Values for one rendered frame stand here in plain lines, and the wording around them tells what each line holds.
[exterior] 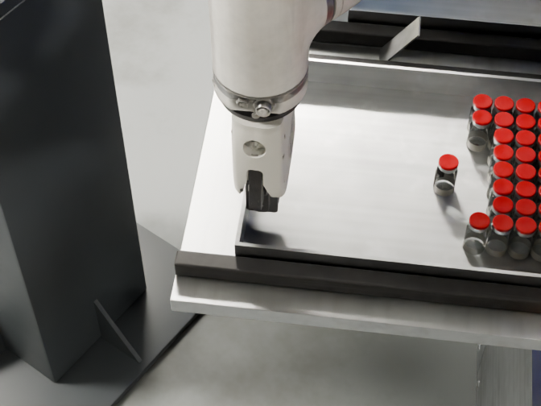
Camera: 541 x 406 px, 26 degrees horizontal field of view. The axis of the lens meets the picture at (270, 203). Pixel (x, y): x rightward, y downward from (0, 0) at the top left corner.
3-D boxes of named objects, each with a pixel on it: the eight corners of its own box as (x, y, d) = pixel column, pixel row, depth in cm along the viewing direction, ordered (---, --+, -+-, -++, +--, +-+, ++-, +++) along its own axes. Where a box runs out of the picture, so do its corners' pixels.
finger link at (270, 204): (274, 191, 111) (274, 232, 117) (278, 165, 113) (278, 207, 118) (241, 188, 112) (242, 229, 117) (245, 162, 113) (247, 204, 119)
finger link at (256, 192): (258, 216, 108) (264, 204, 113) (264, 132, 106) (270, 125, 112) (245, 214, 108) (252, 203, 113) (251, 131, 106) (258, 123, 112)
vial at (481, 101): (487, 122, 128) (493, 93, 124) (486, 138, 127) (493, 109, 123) (467, 120, 128) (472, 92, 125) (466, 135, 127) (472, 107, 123)
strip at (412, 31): (415, 53, 135) (421, 15, 130) (414, 72, 133) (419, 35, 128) (294, 42, 136) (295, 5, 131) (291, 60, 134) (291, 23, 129)
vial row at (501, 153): (508, 124, 128) (514, 96, 124) (506, 258, 117) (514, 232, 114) (487, 122, 128) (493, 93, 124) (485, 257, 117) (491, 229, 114)
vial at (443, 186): (454, 181, 123) (460, 155, 120) (453, 198, 122) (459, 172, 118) (433, 180, 123) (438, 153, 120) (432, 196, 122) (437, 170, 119)
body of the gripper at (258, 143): (296, 126, 101) (295, 205, 110) (308, 43, 107) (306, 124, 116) (209, 118, 101) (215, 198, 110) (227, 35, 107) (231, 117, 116)
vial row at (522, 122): (528, 126, 128) (536, 97, 124) (529, 261, 117) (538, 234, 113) (508, 124, 128) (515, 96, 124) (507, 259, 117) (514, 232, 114)
